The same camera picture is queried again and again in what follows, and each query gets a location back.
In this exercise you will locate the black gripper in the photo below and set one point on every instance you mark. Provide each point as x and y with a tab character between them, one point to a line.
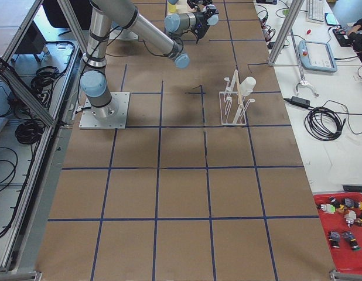
205	18
191	3

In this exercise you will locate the pale green plastic cup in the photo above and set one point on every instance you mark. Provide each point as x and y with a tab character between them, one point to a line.
247	86

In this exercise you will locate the light blue cup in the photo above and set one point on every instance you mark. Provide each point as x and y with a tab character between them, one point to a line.
212	20

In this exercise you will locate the cream plastic tray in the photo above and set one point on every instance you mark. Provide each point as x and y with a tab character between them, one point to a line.
182	7

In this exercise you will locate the white keyboard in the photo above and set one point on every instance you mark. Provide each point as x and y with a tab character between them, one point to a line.
315	11

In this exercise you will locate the teach pendant tablet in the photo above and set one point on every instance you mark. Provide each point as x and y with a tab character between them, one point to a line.
317	56

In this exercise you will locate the black power adapter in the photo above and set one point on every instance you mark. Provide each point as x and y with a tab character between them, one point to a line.
300	102

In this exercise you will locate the red parts tray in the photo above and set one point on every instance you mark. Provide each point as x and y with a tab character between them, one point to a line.
341	217

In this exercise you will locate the white wire cup rack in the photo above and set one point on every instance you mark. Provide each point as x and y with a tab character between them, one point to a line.
233	105

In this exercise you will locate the aluminium frame post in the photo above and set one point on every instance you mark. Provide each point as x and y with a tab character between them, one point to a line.
284	30

